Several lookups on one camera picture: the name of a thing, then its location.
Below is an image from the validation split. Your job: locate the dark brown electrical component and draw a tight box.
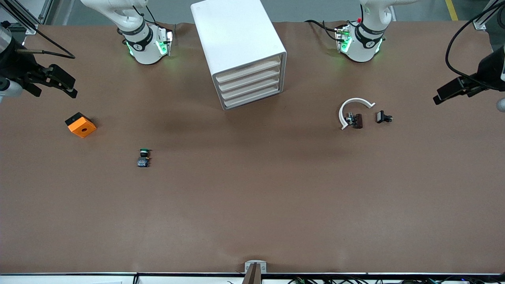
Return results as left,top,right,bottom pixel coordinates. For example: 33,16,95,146
346,113,364,129

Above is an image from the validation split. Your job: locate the white curved plastic piece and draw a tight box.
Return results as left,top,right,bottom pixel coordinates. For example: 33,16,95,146
339,97,376,131

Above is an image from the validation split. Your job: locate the base connector box green light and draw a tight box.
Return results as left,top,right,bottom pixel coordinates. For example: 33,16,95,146
335,24,352,54
156,29,174,56

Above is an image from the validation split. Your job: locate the table cover mat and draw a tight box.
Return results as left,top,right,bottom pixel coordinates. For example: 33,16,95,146
0,22,505,274

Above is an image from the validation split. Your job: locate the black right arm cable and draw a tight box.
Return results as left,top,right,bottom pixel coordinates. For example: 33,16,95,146
0,20,76,60

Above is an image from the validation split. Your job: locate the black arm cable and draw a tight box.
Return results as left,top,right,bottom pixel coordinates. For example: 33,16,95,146
0,20,76,60
445,2,505,80

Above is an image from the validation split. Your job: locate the orange button enclosure box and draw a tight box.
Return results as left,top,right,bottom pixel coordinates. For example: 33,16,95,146
65,112,97,138

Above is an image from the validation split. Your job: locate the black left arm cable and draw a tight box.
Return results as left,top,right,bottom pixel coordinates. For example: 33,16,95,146
445,2,505,80

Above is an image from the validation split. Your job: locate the aluminium frame profile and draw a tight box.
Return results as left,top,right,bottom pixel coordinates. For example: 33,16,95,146
8,0,54,35
473,0,500,31

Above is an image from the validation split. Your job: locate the green push button switch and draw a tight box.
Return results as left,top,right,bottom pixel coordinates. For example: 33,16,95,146
137,148,152,168

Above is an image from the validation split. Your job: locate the black base cable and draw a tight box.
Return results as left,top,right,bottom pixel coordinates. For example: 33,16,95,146
305,19,344,42
132,4,159,26

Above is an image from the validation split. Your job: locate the white table edge rail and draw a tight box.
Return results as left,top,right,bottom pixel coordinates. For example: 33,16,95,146
0,272,505,284

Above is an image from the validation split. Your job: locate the black cable bundle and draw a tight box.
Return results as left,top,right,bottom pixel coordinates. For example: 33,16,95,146
288,276,505,284

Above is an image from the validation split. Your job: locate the grey metal mount bracket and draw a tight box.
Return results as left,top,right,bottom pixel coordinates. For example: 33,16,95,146
243,260,267,284

